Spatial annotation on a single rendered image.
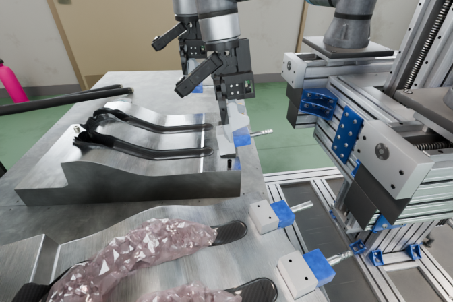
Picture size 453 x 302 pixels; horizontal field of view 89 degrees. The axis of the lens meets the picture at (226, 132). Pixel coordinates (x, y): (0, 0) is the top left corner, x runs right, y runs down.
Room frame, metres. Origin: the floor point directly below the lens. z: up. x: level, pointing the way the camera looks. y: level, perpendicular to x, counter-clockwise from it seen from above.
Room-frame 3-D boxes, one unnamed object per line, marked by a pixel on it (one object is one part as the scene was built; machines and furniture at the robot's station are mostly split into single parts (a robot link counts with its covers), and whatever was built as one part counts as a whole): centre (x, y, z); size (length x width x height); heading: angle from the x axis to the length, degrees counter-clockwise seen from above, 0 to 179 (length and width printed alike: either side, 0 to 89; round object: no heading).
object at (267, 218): (0.28, -0.11, 0.85); 0.13 x 0.05 x 0.05; 110
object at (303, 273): (0.18, -0.15, 0.85); 0.13 x 0.05 x 0.05; 110
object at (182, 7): (0.72, 0.11, 1.17); 0.08 x 0.08 x 0.05
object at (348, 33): (0.86, -0.42, 1.09); 0.15 x 0.15 x 0.10
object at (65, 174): (0.48, 0.22, 0.87); 0.50 x 0.26 x 0.14; 93
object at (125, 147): (0.47, 0.21, 0.92); 0.35 x 0.16 x 0.09; 93
